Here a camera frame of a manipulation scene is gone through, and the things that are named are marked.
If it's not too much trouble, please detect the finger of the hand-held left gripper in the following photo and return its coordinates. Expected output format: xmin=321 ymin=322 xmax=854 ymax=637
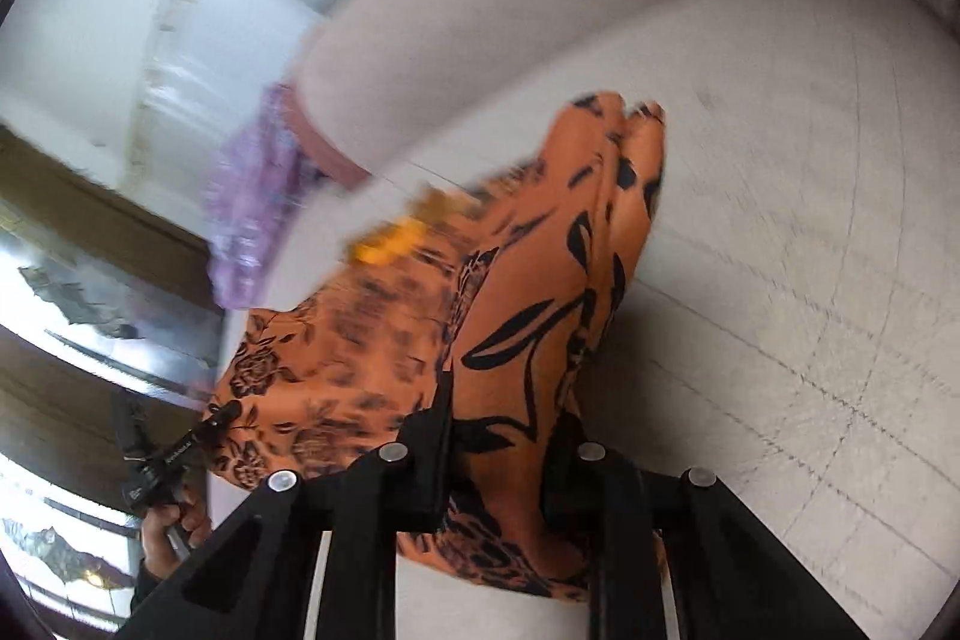
xmin=187 ymin=401 xmax=242 ymax=455

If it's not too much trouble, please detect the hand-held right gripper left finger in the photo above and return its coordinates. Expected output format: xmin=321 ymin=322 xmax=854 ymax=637
xmin=112 ymin=374 xmax=456 ymax=640

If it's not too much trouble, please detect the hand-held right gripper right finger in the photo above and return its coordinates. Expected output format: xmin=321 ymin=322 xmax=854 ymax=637
xmin=547 ymin=441 xmax=867 ymax=640

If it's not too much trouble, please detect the orange black floral garment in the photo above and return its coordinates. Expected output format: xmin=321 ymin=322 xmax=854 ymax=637
xmin=201 ymin=91 xmax=668 ymax=603

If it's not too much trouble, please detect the person's left hand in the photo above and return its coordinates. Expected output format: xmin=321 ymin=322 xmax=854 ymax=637
xmin=141 ymin=486 xmax=213 ymax=582

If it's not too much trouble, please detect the purple floral cloth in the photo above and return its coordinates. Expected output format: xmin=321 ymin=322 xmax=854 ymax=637
xmin=204 ymin=81 xmax=327 ymax=311

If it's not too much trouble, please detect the white bed sheet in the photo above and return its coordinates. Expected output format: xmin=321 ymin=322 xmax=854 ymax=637
xmin=206 ymin=0 xmax=960 ymax=640

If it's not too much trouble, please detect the pale pink pillow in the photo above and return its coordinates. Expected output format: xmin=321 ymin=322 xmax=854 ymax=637
xmin=289 ymin=0 xmax=773 ymax=187

